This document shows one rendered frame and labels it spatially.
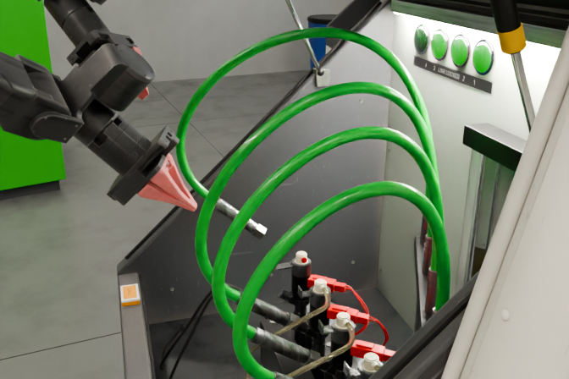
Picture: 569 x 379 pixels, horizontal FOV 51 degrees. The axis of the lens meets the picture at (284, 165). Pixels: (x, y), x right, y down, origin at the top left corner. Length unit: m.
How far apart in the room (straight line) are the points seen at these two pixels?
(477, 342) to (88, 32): 0.70
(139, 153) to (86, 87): 0.10
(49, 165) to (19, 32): 0.85
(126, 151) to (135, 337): 0.36
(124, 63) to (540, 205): 0.47
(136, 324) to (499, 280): 0.67
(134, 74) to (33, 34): 3.26
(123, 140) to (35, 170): 3.40
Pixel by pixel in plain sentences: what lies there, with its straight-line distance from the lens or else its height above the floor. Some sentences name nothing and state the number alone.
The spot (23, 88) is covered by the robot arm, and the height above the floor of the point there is 1.39.
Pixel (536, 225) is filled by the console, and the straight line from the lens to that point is 0.48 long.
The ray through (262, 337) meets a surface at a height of 1.11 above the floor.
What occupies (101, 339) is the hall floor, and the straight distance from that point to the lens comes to 2.69.
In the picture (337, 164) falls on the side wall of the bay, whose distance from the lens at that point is 1.19.
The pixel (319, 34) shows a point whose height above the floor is 1.42.
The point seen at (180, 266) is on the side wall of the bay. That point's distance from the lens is 1.19.
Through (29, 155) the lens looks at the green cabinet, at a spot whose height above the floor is 0.28.
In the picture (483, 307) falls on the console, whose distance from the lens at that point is 0.53.
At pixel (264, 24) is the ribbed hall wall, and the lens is 7.69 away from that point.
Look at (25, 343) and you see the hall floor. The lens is 2.76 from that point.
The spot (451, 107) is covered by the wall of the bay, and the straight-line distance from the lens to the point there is 1.00.
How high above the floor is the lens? 1.53
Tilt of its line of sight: 20 degrees down
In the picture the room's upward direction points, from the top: straight up
